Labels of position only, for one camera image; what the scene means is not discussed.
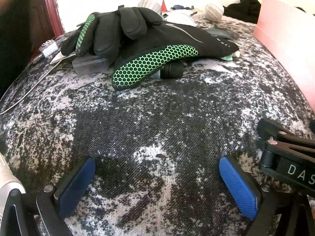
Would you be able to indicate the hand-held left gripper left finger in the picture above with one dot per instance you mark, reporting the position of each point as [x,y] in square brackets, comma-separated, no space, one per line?
[76,186]

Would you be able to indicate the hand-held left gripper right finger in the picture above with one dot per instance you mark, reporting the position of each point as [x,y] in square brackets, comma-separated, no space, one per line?
[238,189]

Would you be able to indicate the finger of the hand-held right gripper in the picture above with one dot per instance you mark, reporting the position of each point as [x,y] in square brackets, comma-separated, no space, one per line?
[283,169]
[275,129]

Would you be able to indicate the pink cardboard box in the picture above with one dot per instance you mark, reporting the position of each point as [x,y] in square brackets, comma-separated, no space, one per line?
[288,34]

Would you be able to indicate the clear plastic box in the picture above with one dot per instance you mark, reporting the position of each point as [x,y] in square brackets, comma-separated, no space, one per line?
[86,65]

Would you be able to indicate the black green glove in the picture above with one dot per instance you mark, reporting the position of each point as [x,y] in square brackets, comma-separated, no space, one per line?
[147,36]

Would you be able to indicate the mint green pink packet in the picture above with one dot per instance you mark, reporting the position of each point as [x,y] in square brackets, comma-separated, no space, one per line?
[227,58]

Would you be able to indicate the grey mottled blanket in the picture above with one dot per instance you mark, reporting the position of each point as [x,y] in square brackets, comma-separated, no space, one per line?
[147,127]

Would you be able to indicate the black cylindrical cap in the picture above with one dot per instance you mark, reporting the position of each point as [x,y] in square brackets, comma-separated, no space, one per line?
[173,70]

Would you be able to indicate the black clothing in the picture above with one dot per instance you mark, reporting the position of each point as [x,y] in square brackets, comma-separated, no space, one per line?
[242,7]

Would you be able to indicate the white paper cards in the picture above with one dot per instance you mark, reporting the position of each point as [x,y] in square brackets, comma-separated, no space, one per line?
[59,59]

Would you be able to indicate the white mesh ball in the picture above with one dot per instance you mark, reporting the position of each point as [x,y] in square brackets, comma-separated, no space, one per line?
[214,11]

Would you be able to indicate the white charger plug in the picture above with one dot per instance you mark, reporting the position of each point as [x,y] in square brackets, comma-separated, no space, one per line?
[48,48]

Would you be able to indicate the white cup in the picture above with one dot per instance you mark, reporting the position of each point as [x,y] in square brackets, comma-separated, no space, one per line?
[178,17]

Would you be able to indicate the red cone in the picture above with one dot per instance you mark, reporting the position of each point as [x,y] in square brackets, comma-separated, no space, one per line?
[164,6]

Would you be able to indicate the clear ribbed cup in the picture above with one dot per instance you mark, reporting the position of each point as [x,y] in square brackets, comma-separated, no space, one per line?
[149,5]

